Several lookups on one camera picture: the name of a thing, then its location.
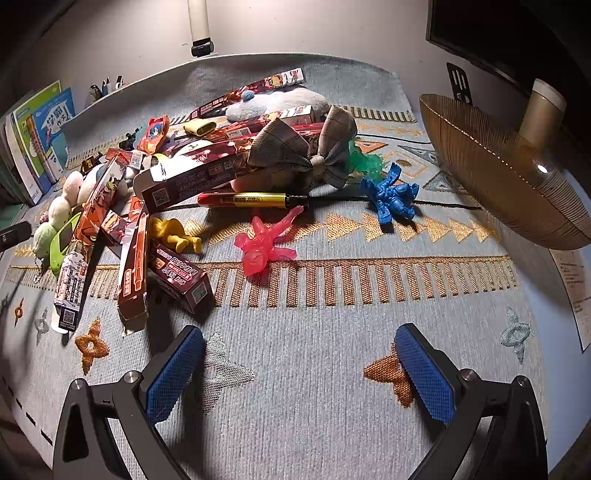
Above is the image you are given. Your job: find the red snack packet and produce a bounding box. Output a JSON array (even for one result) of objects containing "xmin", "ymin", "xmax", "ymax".
[{"xmin": 137, "ymin": 117, "xmax": 170, "ymax": 154}]

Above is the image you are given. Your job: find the green translucent toy figure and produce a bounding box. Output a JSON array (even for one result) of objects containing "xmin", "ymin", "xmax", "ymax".
[{"xmin": 348, "ymin": 141, "xmax": 385, "ymax": 183}]

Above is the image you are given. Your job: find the pink translucent toy figure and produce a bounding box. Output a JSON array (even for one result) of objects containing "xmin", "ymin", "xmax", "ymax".
[{"xmin": 233, "ymin": 205, "xmax": 305, "ymax": 278}]

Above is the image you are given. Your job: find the white cover book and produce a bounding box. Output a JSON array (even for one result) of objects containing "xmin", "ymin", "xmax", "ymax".
[{"xmin": 4, "ymin": 113, "xmax": 41, "ymax": 206}]

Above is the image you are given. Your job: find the gold thermos bottle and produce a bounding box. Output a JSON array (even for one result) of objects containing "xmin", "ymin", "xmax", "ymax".
[{"xmin": 519, "ymin": 78, "xmax": 568, "ymax": 148}]

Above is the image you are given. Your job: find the white desk lamp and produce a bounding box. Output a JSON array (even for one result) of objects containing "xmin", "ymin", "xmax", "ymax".
[{"xmin": 187, "ymin": 0, "xmax": 216, "ymax": 59}]

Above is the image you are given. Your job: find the printed paper sheet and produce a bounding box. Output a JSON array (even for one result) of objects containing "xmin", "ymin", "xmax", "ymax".
[{"xmin": 549, "ymin": 248, "xmax": 591, "ymax": 352}]

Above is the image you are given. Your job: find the blue toy figure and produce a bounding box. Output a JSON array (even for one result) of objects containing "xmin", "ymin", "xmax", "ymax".
[{"xmin": 360, "ymin": 162, "xmax": 421, "ymax": 234}]

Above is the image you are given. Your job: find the pale yellow case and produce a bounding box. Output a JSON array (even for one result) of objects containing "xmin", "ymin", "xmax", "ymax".
[{"xmin": 183, "ymin": 118, "xmax": 218, "ymax": 138}]

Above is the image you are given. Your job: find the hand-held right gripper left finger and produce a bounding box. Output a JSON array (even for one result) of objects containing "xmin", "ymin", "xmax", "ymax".
[{"xmin": 52, "ymin": 324, "xmax": 207, "ymax": 480}]

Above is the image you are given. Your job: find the black phone stand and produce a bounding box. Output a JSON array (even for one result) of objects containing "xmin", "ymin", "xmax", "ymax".
[{"xmin": 446, "ymin": 62, "xmax": 475, "ymax": 106}]

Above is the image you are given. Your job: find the lime green toy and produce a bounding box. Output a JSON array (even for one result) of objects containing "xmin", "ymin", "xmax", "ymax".
[{"xmin": 47, "ymin": 212, "xmax": 85, "ymax": 278}]

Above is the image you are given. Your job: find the three colour dango plush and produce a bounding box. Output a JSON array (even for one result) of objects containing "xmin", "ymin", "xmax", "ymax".
[{"xmin": 32, "ymin": 171, "xmax": 85, "ymax": 258}]

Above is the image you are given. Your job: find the pile of red card boxes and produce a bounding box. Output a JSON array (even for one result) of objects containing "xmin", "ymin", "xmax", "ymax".
[{"xmin": 52, "ymin": 122, "xmax": 259, "ymax": 337}]

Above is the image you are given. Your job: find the patterned grey woven mat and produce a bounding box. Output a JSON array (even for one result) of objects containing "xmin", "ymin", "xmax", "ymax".
[{"xmin": 0, "ymin": 53, "xmax": 550, "ymax": 480}]

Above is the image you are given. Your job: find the light blue plush toy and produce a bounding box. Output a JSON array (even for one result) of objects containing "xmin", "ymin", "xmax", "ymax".
[{"xmin": 225, "ymin": 85, "xmax": 327, "ymax": 123}]

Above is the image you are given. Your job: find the plaid fabric bow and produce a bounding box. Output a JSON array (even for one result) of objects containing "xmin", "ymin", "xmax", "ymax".
[{"xmin": 247, "ymin": 105, "xmax": 358, "ymax": 190}]

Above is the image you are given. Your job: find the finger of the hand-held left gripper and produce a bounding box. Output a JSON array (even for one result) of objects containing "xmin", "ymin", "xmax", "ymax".
[{"xmin": 0, "ymin": 223, "xmax": 33, "ymax": 253}]

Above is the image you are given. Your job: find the blue cover workbook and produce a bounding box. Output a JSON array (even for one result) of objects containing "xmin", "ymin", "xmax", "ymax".
[{"xmin": 28, "ymin": 88, "xmax": 77, "ymax": 183}]

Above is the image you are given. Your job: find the stack of books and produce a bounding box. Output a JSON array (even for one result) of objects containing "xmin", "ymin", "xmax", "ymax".
[{"xmin": 11, "ymin": 80, "xmax": 63, "ymax": 195}]

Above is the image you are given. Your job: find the yellow marker pen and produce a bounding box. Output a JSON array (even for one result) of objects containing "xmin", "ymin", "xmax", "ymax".
[{"xmin": 198, "ymin": 191, "xmax": 309, "ymax": 209}]

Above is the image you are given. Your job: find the orange-red long pen box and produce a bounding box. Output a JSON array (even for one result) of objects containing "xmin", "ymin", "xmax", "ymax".
[{"xmin": 117, "ymin": 198, "xmax": 151, "ymax": 337}]

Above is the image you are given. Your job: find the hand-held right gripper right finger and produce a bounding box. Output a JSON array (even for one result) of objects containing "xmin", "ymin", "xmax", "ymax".
[{"xmin": 393, "ymin": 323, "xmax": 550, "ymax": 480}]

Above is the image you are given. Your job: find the black monitor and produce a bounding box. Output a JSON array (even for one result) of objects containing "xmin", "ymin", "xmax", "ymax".
[{"xmin": 426, "ymin": 0, "xmax": 591, "ymax": 100}]

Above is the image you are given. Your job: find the yellow toy figure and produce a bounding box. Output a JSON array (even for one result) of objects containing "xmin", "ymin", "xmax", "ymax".
[{"xmin": 150, "ymin": 217, "xmax": 204, "ymax": 254}]

